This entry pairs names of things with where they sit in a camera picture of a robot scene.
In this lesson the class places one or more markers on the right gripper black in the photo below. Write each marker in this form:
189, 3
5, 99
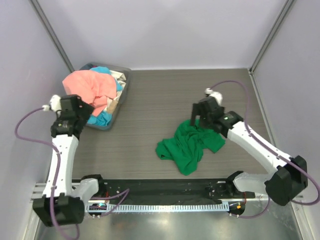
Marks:
196, 111

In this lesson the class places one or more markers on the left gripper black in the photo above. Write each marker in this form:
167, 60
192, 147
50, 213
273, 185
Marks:
86, 110

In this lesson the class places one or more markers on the green t shirt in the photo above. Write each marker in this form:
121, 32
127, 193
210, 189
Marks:
186, 147

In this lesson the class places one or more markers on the grey plastic bin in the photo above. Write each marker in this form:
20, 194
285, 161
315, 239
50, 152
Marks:
128, 75

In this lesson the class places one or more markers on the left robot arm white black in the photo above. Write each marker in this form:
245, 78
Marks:
61, 203

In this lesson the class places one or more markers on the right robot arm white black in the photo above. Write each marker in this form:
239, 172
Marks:
285, 175

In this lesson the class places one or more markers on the pink t shirt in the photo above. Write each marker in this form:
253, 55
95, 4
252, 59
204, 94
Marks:
93, 87

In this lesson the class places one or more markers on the beige t shirt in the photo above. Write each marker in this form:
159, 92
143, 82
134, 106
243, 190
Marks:
111, 106

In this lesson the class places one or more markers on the white t shirt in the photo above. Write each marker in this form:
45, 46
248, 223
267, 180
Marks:
121, 82

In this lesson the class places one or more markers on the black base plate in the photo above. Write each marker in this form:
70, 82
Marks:
158, 191

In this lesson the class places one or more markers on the aluminium frame rail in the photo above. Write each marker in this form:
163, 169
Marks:
40, 191

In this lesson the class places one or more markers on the white slotted cable duct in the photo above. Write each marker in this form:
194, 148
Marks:
126, 208

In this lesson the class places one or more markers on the left aluminium corner post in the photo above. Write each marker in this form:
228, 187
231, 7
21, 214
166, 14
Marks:
51, 33

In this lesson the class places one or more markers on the aluminium corner post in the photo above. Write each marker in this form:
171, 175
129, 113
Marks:
286, 8
51, 33

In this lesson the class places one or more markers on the right aluminium corner post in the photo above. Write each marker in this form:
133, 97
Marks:
286, 8

